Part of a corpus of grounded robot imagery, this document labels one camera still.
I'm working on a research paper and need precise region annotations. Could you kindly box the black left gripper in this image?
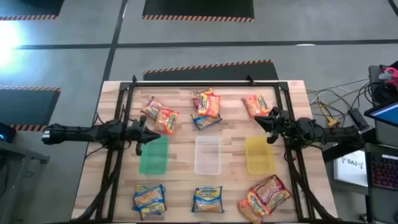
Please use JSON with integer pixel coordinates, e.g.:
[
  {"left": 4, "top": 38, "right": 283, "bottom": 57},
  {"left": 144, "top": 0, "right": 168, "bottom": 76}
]
[{"left": 126, "top": 115, "right": 162, "bottom": 156}]

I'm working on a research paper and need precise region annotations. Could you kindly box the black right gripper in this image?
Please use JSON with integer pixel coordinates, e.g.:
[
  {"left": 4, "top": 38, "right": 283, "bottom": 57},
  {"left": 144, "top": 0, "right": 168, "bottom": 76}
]
[{"left": 254, "top": 106, "right": 292, "bottom": 145}]

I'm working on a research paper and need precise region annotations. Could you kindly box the orange Maruchan chicken noodle pack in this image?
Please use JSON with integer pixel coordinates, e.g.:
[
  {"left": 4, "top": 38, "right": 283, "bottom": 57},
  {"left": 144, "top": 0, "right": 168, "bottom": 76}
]
[
  {"left": 197, "top": 93, "right": 221, "bottom": 118},
  {"left": 246, "top": 190, "right": 270, "bottom": 218},
  {"left": 241, "top": 94, "right": 271, "bottom": 119},
  {"left": 238, "top": 198, "right": 264, "bottom": 224},
  {"left": 154, "top": 108, "right": 180, "bottom": 135}
]

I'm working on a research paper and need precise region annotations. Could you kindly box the red Maruchan beef noodle pack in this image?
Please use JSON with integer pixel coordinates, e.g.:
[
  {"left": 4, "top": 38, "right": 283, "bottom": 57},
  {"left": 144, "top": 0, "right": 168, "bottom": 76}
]
[
  {"left": 140, "top": 96, "right": 170, "bottom": 121},
  {"left": 190, "top": 87, "right": 215, "bottom": 108},
  {"left": 249, "top": 174, "right": 293, "bottom": 215}
]

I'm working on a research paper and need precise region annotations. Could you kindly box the blue Maruchan noodle pack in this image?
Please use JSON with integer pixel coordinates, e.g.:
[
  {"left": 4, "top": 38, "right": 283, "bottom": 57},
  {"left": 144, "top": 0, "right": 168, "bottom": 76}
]
[
  {"left": 192, "top": 185, "right": 224, "bottom": 214},
  {"left": 132, "top": 200, "right": 167, "bottom": 221},
  {"left": 133, "top": 184, "right": 165, "bottom": 208},
  {"left": 190, "top": 112, "right": 223, "bottom": 130}
]

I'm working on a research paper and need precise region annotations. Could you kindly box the green plastic container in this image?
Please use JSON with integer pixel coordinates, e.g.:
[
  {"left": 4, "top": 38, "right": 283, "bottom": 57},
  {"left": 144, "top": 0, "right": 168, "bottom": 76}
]
[{"left": 139, "top": 136, "right": 170, "bottom": 175}]

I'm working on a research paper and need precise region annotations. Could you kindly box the yellow plastic container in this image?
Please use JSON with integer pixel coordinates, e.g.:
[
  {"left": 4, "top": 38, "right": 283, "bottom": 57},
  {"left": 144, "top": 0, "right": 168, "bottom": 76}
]
[{"left": 244, "top": 136, "right": 276, "bottom": 175}]

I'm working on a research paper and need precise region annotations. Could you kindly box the clear plastic container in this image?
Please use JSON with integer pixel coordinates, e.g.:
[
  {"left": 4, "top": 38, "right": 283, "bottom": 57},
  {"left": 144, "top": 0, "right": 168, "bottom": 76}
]
[{"left": 194, "top": 136, "right": 223, "bottom": 175}]

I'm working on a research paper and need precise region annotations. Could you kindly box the black hazard-striped floor mat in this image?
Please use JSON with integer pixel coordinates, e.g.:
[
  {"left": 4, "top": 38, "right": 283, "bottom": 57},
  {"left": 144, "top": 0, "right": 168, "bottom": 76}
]
[
  {"left": 0, "top": 86, "right": 62, "bottom": 132},
  {"left": 0, "top": 0, "right": 65, "bottom": 21},
  {"left": 142, "top": 59, "right": 279, "bottom": 82},
  {"left": 142, "top": 0, "right": 255, "bottom": 23}
]

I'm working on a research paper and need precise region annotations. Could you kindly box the black power brick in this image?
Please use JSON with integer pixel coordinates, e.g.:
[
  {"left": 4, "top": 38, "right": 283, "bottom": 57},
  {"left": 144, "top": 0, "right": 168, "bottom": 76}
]
[{"left": 347, "top": 108, "right": 371, "bottom": 131}]

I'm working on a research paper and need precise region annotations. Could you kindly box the white SA3 sign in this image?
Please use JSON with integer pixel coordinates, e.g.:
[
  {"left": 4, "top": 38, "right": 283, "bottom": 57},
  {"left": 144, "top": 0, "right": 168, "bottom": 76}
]
[{"left": 333, "top": 149, "right": 369, "bottom": 187}]

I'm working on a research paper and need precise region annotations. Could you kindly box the grey equipment case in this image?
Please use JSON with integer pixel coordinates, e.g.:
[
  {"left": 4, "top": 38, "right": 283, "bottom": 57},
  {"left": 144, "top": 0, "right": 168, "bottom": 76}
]
[{"left": 368, "top": 64, "right": 398, "bottom": 106}]

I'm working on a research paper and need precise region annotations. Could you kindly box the laptop with blue screen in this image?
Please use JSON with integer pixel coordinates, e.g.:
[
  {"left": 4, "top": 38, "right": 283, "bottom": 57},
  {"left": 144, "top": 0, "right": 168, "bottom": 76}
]
[{"left": 363, "top": 101, "right": 398, "bottom": 128}]

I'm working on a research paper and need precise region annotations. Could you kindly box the backlit black keyboard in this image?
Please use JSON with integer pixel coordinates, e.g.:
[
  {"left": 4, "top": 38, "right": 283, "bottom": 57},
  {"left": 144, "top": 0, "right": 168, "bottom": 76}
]
[{"left": 369, "top": 154, "right": 398, "bottom": 191}]

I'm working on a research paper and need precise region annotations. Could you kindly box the pink plastic item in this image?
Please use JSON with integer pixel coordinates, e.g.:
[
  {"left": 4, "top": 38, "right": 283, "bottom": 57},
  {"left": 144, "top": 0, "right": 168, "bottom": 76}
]
[{"left": 378, "top": 67, "right": 398, "bottom": 87}]

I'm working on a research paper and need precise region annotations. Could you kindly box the grey side desk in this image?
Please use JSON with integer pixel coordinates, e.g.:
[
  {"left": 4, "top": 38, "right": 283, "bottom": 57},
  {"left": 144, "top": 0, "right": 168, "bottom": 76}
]
[{"left": 0, "top": 139, "right": 50, "bottom": 224}]

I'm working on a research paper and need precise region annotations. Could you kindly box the dark computer desk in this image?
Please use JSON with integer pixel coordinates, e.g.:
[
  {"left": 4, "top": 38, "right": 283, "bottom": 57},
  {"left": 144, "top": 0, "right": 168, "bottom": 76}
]
[{"left": 322, "top": 127, "right": 398, "bottom": 224}]

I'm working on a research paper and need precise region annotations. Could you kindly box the black device with blue light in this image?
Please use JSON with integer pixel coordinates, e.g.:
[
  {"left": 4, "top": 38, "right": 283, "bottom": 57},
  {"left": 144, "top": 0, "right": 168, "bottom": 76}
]
[{"left": 0, "top": 122, "right": 17, "bottom": 144}]

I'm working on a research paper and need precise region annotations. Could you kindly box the yellow cable with plug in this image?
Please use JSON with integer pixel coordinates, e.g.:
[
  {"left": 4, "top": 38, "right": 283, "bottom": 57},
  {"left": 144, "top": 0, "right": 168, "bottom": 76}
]
[{"left": 316, "top": 95, "right": 340, "bottom": 128}]

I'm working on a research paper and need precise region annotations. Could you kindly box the black aluminium table frame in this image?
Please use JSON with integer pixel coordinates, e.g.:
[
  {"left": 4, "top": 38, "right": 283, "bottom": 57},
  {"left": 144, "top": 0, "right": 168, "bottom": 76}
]
[{"left": 73, "top": 74, "right": 343, "bottom": 224}]

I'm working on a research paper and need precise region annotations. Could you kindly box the grey floor cable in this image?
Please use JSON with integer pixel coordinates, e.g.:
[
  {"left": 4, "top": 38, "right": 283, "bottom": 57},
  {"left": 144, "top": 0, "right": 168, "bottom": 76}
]
[{"left": 306, "top": 77, "right": 371, "bottom": 94}]

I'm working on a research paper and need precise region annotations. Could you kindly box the coiled black cable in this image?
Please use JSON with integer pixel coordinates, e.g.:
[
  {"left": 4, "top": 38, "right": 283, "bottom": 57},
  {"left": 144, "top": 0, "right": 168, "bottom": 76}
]
[{"left": 371, "top": 82, "right": 398, "bottom": 105}]

